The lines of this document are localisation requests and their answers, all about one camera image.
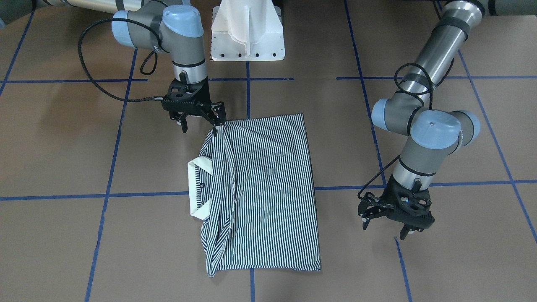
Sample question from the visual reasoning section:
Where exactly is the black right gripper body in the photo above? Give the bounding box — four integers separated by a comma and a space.
169, 78, 214, 120

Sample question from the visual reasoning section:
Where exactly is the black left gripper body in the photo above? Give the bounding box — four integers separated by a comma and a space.
381, 176, 432, 227

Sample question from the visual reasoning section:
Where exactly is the navy white striped polo shirt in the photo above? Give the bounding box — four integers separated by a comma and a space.
188, 113, 321, 277

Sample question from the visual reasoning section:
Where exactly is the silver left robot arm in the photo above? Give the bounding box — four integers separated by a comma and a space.
357, 0, 536, 243

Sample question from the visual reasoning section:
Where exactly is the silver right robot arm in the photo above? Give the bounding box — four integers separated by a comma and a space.
0, 0, 226, 133

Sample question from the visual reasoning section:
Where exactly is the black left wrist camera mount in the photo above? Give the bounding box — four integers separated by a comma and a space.
391, 189, 435, 230

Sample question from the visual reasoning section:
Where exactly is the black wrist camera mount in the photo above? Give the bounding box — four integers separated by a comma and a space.
391, 189, 435, 230
161, 80, 203, 115

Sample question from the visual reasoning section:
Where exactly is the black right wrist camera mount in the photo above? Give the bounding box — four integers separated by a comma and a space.
161, 80, 203, 115

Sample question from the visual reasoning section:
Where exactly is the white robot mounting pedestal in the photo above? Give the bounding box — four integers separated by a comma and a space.
210, 0, 286, 62

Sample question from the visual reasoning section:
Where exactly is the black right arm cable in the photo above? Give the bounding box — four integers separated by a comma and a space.
78, 18, 166, 103

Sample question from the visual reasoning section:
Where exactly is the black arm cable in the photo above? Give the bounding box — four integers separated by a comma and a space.
78, 18, 166, 103
357, 63, 435, 200

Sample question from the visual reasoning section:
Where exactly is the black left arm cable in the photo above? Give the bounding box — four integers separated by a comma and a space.
357, 63, 435, 200

